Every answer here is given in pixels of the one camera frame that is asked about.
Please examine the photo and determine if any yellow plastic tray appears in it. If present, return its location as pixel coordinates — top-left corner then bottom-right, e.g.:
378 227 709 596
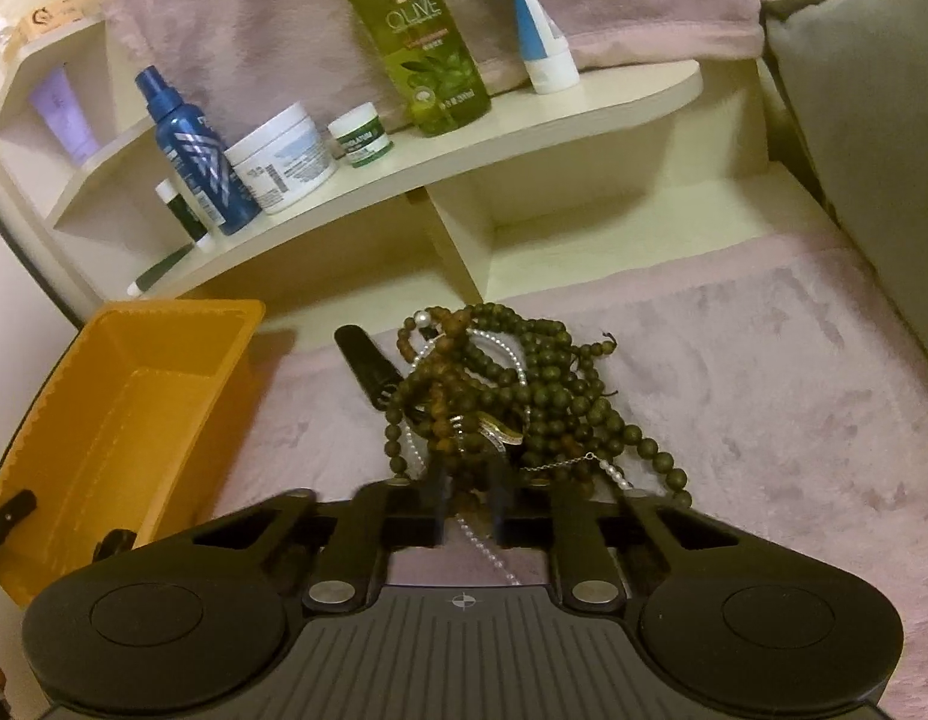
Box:
0 298 268 608

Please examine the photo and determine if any white green lip balm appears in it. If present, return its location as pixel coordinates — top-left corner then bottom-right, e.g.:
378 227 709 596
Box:
155 180 217 253

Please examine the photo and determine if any pink plush blanket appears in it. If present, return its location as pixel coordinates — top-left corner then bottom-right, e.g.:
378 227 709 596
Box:
258 229 928 720

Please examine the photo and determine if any pink plush towel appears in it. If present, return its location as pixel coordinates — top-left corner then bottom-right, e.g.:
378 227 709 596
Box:
62 0 769 145

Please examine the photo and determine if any olive green lotion bottle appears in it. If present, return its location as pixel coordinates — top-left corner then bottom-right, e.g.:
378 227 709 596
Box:
331 0 493 139

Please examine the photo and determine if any white pearl necklace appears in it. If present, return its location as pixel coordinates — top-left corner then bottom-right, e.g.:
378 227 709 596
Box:
393 311 636 587

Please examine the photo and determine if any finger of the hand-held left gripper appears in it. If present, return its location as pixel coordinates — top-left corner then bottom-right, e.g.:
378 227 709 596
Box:
0 490 40 552
94 529 139 565

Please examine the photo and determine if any blue and white tube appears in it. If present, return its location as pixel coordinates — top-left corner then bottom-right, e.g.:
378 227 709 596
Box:
483 0 582 95

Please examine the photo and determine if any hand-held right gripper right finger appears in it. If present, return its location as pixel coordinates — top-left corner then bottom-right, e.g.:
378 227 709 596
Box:
488 461 743 612

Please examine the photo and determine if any thin silver chain bracelet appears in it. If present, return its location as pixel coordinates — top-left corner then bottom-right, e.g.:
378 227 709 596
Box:
520 450 609 476

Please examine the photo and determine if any black rhinestone wristwatch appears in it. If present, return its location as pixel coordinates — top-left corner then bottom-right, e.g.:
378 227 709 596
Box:
335 325 405 412

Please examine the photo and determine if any blue spray bottle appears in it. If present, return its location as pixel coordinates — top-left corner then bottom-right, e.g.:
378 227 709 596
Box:
135 65 262 236

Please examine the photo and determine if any brown bead bracelet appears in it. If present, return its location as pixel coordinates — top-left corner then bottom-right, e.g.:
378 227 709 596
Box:
404 307 474 470

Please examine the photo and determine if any small green jar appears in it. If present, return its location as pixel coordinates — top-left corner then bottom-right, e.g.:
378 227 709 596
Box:
327 102 397 170

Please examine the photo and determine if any purple tube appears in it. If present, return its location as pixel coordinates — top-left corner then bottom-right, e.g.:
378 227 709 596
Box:
26 64 102 166

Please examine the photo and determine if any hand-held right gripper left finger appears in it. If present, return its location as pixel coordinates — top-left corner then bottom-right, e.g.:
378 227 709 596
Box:
186 457 454 616

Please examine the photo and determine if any small tan box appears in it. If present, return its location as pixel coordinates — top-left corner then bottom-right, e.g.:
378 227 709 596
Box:
14 0 88 47

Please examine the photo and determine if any gold bangle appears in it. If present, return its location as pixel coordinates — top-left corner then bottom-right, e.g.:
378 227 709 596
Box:
453 411 526 455

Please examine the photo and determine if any grey green cushion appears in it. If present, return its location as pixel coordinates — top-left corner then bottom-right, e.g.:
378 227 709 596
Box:
756 0 928 395

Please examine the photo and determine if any white cream jar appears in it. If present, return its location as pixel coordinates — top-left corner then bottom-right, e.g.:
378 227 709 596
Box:
225 103 340 216

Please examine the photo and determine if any cream wooden shelf unit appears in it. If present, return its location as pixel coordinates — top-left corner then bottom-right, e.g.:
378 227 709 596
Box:
0 15 774 316

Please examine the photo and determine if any dark green bead necklace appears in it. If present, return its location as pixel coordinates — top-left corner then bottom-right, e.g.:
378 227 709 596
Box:
381 302 694 512

